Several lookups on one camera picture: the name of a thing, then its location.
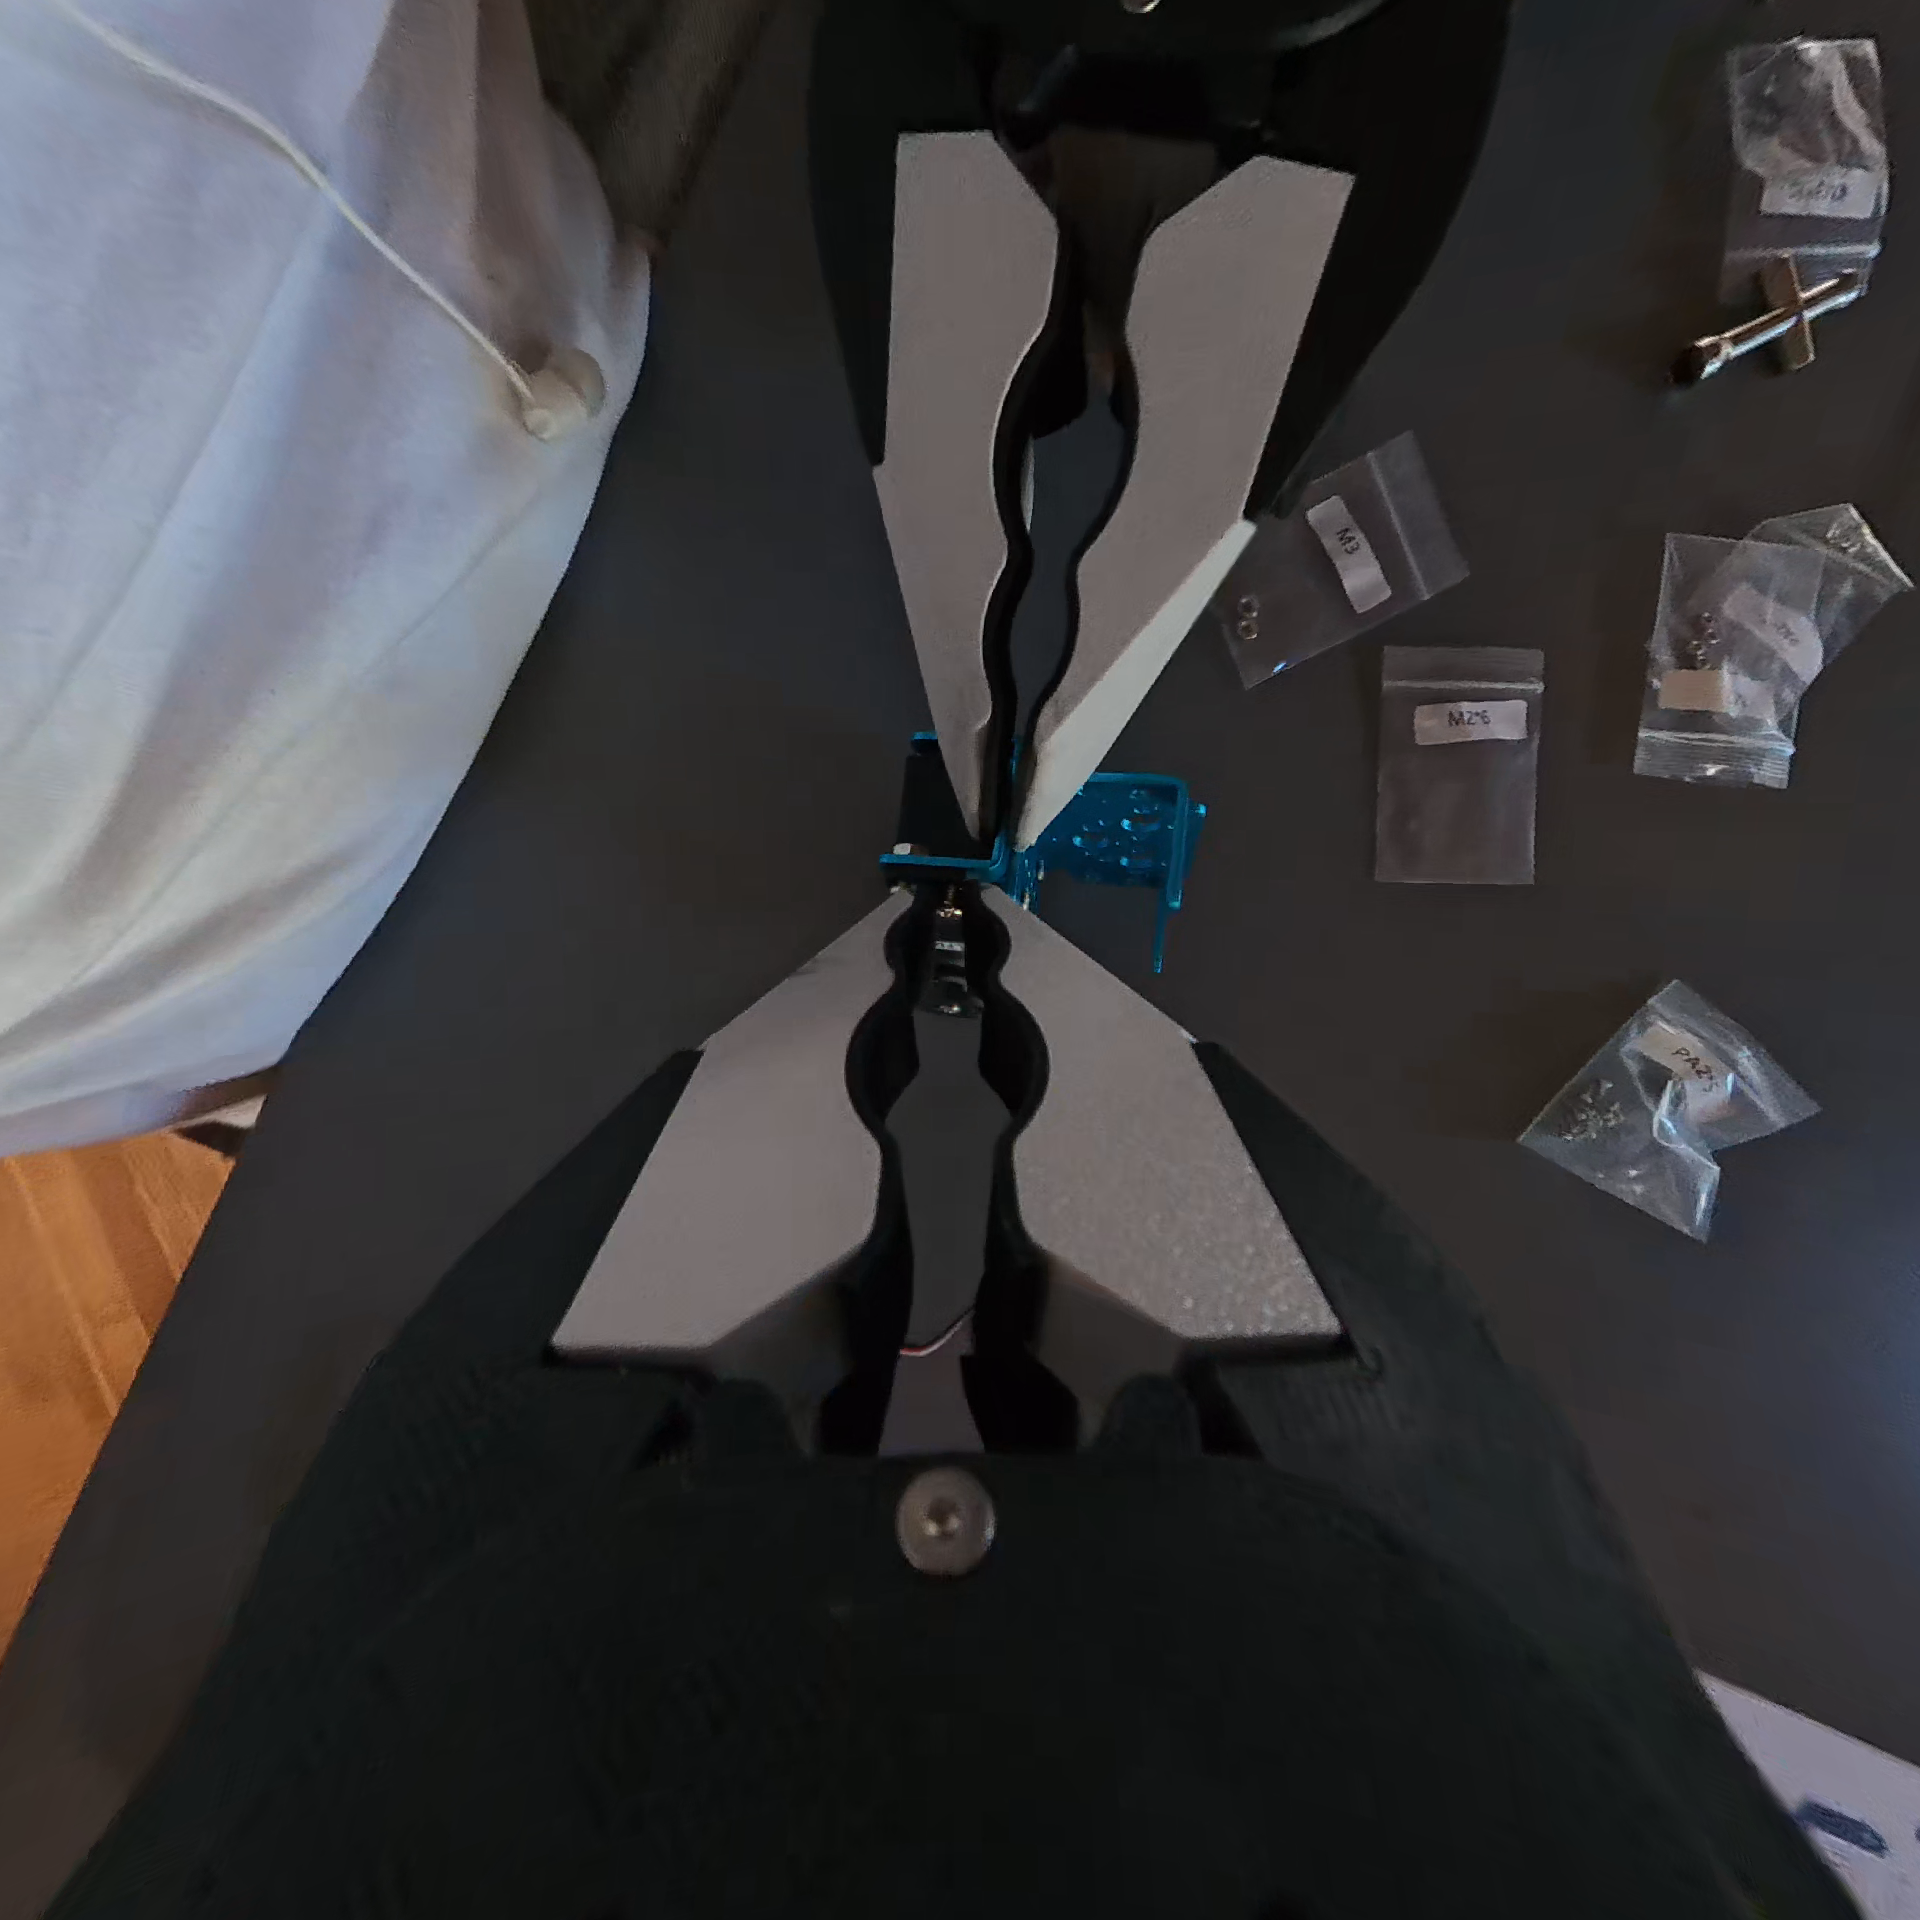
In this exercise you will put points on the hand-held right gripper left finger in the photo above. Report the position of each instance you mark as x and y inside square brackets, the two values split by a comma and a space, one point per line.
[721, 1201]

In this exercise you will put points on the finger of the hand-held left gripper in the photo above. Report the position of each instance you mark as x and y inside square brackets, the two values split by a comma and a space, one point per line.
[945, 376]
[1230, 345]

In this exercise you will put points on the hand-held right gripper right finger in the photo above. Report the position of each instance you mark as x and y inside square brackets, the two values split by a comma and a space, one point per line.
[1171, 1201]

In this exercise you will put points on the blue metal servo bracket assembly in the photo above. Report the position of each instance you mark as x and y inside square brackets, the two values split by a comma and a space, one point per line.
[1109, 840]

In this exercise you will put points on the dark desk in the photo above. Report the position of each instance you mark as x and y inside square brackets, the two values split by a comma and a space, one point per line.
[1621, 1424]

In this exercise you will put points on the flat clear bag with nuts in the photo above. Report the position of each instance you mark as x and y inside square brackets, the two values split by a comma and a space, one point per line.
[1343, 563]

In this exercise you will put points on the clear bag of black parts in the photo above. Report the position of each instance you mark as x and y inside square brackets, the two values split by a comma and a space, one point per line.
[1801, 148]

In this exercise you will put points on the small metal cross wrench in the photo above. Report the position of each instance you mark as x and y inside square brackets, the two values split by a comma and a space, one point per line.
[1786, 323]

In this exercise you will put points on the flat clear zip bag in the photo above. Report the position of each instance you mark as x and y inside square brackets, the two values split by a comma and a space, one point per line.
[1454, 780]

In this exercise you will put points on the clear bag of dark screws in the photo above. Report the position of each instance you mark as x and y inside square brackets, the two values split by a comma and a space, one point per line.
[1666, 1108]

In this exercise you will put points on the crumpled clear plastic bag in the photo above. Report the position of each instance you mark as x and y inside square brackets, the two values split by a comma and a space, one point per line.
[1839, 585]

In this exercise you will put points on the clear bag with white block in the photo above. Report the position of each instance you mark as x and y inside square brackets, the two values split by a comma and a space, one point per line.
[1710, 691]

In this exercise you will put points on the assembly instruction sheet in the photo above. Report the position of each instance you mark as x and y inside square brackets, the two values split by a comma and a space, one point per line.
[1830, 1785]

